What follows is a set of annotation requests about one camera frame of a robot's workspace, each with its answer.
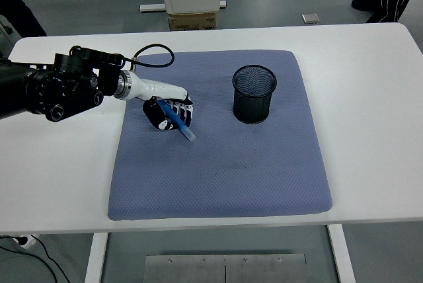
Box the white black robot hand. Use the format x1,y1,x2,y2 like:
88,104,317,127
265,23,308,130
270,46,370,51
123,70,194,132

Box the blue marker with clear cap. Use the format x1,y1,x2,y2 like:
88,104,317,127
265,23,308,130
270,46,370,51
157,99,198,143

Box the black mesh pen holder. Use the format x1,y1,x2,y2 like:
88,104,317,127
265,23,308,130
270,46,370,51
232,64,278,124

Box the brown cardboard box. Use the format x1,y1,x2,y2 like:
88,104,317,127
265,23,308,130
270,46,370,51
168,12,217,32

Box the white base bar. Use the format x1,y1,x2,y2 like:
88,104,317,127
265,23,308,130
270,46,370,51
139,0,227,13

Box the blue-grey textured mat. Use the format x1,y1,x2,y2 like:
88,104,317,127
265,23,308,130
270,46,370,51
108,49,334,222

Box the person in dark trousers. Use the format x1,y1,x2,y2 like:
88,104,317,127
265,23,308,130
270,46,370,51
0,0,47,38

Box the white table leg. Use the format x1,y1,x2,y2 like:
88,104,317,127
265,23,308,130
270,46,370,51
84,232,109,283
327,225,357,283

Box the white power strip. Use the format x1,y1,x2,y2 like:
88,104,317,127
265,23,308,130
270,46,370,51
13,233,40,249

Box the black floor cable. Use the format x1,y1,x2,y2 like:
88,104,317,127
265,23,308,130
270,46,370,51
0,235,72,283

